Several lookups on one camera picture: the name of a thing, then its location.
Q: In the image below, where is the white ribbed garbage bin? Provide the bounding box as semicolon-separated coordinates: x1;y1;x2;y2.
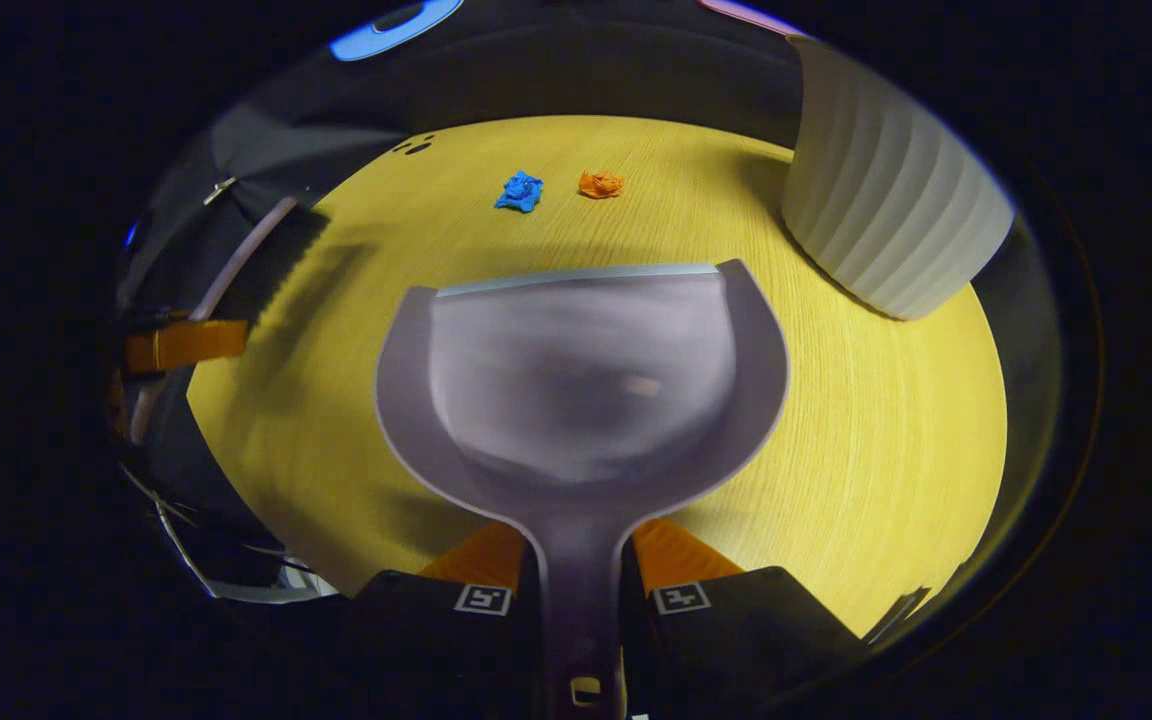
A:
781;35;1017;321

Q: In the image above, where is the pale purple small broom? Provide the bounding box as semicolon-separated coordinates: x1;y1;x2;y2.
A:
186;195;332;326

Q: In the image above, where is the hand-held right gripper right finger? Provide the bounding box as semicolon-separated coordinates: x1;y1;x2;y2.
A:
621;518;867;720

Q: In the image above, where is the pale purple dustpan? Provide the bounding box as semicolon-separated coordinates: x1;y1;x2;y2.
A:
374;258;790;720

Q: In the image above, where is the blue paper trash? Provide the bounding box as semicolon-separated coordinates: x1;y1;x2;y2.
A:
494;170;545;214

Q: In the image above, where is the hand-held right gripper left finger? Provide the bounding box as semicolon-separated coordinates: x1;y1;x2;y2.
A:
341;520;543;720

